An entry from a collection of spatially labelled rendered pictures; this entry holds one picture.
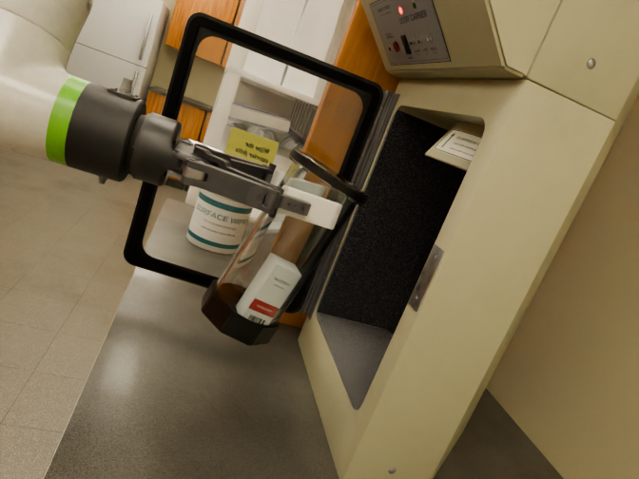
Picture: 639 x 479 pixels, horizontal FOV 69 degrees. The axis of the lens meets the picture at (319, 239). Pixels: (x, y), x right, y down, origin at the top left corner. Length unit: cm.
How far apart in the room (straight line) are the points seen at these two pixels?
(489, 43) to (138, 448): 52
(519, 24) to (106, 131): 39
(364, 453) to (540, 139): 38
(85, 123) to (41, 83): 5
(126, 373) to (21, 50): 38
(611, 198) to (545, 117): 48
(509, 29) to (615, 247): 54
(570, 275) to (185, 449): 71
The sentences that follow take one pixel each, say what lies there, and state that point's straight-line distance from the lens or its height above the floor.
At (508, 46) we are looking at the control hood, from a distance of 47.
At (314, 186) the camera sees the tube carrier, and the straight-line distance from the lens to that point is 52.
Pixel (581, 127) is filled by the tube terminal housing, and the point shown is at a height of 139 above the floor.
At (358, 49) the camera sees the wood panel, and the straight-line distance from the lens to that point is 80.
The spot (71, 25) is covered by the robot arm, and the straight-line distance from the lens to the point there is 59.
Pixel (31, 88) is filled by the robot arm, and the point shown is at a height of 124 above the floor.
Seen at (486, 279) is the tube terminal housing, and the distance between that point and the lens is 52.
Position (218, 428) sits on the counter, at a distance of 61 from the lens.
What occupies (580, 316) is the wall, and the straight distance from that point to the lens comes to 94.
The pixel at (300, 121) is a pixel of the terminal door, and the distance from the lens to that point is 74.
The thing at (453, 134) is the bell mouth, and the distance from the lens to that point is 61.
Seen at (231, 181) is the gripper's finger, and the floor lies 122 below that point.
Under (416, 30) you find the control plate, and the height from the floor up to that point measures 144.
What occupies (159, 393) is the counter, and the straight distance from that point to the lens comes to 63.
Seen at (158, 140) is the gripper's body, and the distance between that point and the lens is 52.
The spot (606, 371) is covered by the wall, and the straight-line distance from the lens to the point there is 89.
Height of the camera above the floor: 131
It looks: 14 degrees down
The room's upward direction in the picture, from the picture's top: 21 degrees clockwise
